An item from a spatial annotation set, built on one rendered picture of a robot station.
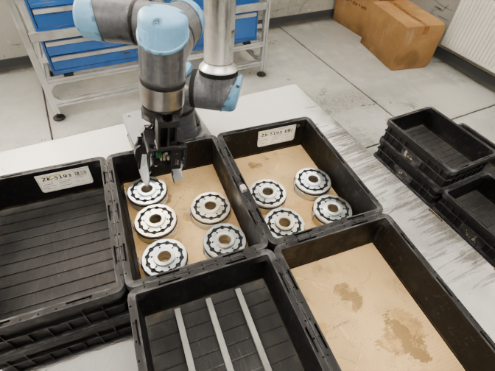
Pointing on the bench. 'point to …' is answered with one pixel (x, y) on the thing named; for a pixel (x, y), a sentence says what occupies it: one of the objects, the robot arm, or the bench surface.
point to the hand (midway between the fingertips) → (160, 177)
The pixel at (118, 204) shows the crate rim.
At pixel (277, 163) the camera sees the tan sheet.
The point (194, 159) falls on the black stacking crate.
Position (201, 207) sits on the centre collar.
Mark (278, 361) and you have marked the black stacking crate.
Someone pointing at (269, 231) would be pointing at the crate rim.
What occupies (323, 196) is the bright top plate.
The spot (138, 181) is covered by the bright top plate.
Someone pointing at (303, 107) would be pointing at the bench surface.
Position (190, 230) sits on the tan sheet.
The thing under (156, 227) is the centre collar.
